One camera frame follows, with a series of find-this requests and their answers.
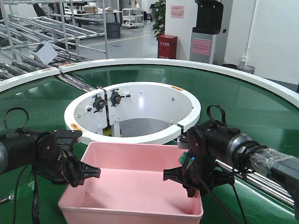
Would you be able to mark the white outer conveyor rim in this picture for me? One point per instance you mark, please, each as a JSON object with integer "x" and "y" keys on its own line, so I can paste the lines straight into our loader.
{"x": 279, "y": 90}

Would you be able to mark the wire mesh waste basket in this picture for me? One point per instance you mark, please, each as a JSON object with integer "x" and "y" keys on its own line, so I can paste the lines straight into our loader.
{"x": 246, "y": 68}

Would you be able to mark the green potted plant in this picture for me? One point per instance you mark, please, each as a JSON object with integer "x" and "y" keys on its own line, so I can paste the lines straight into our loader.
{"x": 159, "y": 18}

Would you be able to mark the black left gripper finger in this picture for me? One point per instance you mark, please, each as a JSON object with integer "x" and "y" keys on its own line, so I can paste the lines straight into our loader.
{"x": 75, "y": 172}

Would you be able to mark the grey water dispenser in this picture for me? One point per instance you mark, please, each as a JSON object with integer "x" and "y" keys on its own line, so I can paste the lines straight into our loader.
{"x": 207, "y": 40}

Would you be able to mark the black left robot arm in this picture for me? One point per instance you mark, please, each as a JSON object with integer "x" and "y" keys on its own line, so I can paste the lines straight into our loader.
{"x": 18, "y": 149}

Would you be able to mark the pink wall notice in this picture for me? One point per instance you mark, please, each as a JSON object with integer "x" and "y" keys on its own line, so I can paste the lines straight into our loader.
{"x": 177, "y": 11}

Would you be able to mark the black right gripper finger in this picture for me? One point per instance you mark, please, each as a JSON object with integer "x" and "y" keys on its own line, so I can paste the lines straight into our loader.
{"x": 204, "y": 178}
{"x": 175, "y": 174}

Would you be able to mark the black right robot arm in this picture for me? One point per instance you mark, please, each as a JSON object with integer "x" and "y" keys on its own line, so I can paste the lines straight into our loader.
{"x": 217, "y": 153}

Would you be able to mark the dark plastic crate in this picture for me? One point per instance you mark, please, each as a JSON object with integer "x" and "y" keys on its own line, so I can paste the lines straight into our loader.
{"x": 113, "y": 30}

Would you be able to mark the grey control box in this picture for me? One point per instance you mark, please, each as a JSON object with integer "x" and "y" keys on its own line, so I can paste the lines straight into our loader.
{"x": 44, "y": 52}

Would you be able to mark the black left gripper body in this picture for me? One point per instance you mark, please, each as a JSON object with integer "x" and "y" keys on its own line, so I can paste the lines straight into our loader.
{"x": 55, "y": 159}

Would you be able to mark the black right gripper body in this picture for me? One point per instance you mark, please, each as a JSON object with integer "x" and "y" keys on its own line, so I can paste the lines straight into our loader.
{"x": 198, "y": 152}

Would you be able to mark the green circuit board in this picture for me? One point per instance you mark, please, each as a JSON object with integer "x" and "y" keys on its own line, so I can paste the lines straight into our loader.
{"x": 183, "y": 159}

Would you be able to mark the white shelf cart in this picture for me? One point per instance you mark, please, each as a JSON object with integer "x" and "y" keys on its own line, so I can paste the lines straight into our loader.
{"x": 132, "y": 17}

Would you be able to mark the pink plastic bin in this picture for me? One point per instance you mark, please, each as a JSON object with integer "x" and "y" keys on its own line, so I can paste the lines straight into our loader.
{"x": 130, "y": 189}

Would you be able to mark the metal roller rack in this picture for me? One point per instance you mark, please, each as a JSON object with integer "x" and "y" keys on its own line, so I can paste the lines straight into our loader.
{"x": 29, "y": 32}

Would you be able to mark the red fire extinguisher box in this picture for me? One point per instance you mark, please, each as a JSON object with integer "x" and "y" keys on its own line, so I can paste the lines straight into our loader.
{"x": 167, "y": 46}

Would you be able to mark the green curved conveyor belt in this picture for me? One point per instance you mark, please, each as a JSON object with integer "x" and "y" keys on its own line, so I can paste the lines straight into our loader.
{"x": 266, "y": 117}

